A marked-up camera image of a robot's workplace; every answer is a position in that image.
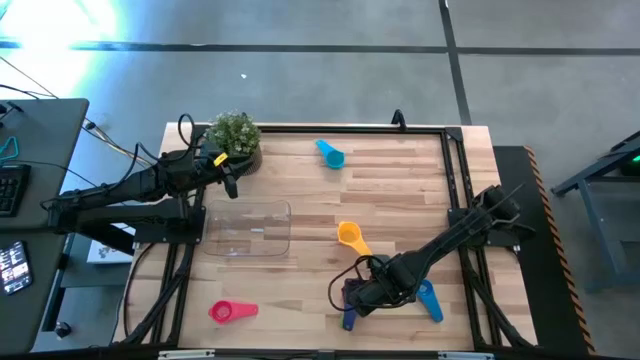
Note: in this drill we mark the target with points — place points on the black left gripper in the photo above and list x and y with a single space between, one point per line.
217 167

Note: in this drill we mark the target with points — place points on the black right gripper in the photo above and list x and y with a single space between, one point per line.
375 296

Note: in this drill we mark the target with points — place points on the purple measuring cup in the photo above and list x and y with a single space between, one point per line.
350 320

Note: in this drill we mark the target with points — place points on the blue measuring cup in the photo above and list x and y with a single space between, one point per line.
431 302

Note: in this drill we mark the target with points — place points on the yellow measuring cup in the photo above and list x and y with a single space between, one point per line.
349 234

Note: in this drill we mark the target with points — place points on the teal measuring cup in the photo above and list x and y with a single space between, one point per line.
332 157

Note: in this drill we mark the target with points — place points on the pink measuring cup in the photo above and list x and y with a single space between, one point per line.
222 312

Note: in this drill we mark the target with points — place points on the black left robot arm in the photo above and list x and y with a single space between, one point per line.
125 187

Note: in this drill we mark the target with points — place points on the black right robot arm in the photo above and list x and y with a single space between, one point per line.
450 235

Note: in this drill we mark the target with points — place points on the clear plastic basket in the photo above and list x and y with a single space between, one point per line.
247 227

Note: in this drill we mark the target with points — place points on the yellow gripper tag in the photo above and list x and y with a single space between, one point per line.
220 159

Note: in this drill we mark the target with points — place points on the green plant in striped pot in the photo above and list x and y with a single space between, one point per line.
232 132

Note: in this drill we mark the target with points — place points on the white paper sheet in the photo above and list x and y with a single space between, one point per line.
107 252

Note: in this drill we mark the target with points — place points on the black mat hazard-striped edge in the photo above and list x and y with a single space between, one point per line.
515 300

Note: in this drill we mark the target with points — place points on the grey side desk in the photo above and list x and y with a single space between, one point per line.
40 315
45 130

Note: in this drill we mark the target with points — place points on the teal loop tool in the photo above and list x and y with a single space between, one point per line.
12 145

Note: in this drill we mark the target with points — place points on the black keyboard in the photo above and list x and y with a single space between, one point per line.
11 190

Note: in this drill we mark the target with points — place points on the black caster wheel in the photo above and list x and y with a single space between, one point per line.
62 330

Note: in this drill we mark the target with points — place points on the black smartphone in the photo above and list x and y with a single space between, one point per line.
14 267

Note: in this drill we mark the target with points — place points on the grey-blue metal stand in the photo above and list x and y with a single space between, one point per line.
590 210

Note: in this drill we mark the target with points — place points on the white bracket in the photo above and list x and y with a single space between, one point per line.
465 356
185 354

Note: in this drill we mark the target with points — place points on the black table frame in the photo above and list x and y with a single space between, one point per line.
450 165

